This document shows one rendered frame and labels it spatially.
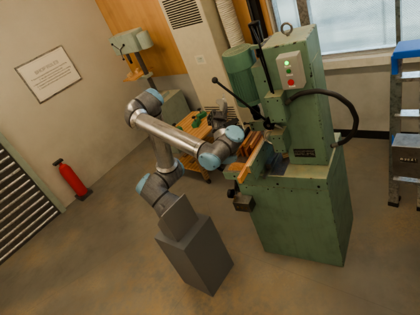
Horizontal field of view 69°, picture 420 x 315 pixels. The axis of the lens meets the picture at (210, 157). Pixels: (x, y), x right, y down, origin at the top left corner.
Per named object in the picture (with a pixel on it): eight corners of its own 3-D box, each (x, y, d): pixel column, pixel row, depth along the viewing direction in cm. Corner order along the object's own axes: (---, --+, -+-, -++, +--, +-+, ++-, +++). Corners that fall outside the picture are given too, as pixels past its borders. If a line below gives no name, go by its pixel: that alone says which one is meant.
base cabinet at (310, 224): (280, 209, 267) (260, 144, 230) (353, 217, 234) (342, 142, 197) (264, 251, 238) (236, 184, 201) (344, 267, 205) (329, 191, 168)
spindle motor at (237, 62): (244, 94, 191) (229, 46, 175) (270, 91, 181) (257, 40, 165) (233, 109, 180) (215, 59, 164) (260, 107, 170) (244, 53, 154)
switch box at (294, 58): (286, 84, 152) (279, 54, 143) (306, 82, 146) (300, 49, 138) (282, 90, 148) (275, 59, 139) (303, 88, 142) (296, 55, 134)
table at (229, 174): (247, 125, 232) (245, 118, 229) (286, 123, 215) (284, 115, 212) (212, 179, 194) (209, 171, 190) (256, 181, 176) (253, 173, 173)
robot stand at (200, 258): (212, 297, 222) (183, 250, 193) (184, 282, 242) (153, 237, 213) (234, 264, 239) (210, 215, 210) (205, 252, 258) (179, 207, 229)
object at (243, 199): (240, 202, 212) (236, 194, 208) (255, 204, 205) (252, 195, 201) (235, 210, 207) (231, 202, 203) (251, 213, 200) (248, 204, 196)
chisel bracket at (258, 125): (255, 127, 197) (252, 115, 192) (276, 126, 189) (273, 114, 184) (251, 134, 192) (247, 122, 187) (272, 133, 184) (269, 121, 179)
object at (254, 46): (259, 53, 164) (250, 21, 155) (272, 50, 160) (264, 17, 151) (253, 59, 159) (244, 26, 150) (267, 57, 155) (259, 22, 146)
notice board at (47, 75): (82, 79, 401) (60, 44, 377) (82, 78, 400) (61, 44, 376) (39, 104, 366) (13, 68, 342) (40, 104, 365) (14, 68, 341)
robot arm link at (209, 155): (110, 108, 158) (212, 159, 124) (129, 95, 164) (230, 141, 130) (117, 125, 166) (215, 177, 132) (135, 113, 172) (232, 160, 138)
